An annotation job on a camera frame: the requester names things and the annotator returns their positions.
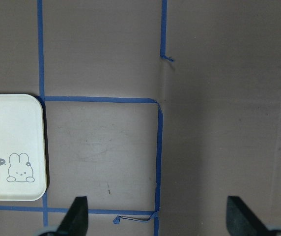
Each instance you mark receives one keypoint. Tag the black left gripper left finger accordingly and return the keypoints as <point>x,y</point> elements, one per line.
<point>75,222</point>

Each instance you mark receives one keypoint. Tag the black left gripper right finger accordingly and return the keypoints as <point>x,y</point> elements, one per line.
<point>241,221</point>

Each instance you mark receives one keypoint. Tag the cream serving tray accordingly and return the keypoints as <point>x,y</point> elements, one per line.
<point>23,175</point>

